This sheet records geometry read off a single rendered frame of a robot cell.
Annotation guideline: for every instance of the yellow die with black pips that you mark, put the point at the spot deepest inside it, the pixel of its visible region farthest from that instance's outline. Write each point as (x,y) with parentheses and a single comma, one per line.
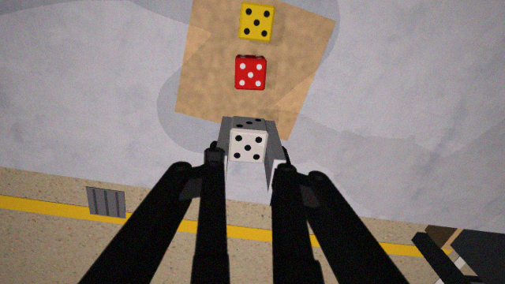
(256,22)

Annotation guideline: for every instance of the white die with black pips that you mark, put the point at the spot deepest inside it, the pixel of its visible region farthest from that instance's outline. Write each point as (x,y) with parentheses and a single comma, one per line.
(248,139)

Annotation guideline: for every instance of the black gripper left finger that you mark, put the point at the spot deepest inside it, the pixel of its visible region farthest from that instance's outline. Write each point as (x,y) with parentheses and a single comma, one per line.
(136,251)

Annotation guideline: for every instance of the red die with white pips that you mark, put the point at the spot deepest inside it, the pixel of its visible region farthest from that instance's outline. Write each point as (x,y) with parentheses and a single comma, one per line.
(250,72)

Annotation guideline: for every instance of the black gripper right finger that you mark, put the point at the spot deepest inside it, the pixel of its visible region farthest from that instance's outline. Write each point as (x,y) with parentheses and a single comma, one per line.
(351,250)

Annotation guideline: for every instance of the tan mat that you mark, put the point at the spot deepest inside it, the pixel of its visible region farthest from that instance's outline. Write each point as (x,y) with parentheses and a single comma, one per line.
(206,86)

